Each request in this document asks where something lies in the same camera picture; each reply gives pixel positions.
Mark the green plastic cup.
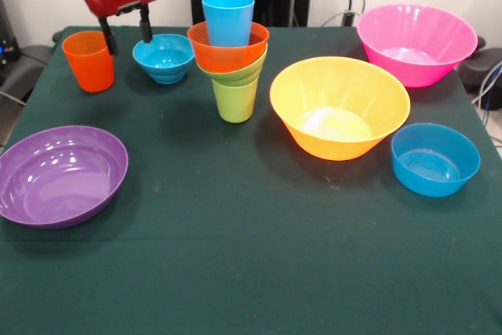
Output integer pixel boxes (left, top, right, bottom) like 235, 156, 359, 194
211, 77, 260, 123

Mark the white cable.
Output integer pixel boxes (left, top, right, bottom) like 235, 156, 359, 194
319, 10, 360, 27

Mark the large pink bowl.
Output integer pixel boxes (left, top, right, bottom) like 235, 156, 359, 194
355, 2, 479, 89

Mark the blue plastic cup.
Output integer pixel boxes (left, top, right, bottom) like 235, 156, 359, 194
201, 0, 256, 47

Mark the dark green tablecloth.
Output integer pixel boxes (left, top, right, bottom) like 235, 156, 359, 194
0, 25, 502, 335

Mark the orange plastic cup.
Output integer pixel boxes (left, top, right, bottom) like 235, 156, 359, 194
61, 30, 115, 94

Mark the grey cable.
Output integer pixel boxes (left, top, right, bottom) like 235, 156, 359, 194
470, 58, 502, 116

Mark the light blue stepped bowl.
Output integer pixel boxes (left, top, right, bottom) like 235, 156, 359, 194
132, 33, 196, 85

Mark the green stepped bowl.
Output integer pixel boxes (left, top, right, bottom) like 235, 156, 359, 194
195, 43, 269, 87

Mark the orange round bowl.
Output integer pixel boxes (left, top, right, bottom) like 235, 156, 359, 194
187, 20, 271, 74

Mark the large yellow-orange bowl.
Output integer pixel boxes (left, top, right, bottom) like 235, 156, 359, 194
269, 56, 412, 162

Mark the blue round bowl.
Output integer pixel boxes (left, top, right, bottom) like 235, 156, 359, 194
391, 122, 482, 198

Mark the large purple bowl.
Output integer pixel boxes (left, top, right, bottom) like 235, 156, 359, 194
0, 125, 129, 230

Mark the black equipment base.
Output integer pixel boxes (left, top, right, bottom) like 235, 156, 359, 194
457, 35, 502, 95

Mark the black computer case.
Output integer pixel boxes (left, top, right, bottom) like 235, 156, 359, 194
0, 0, 21, 86

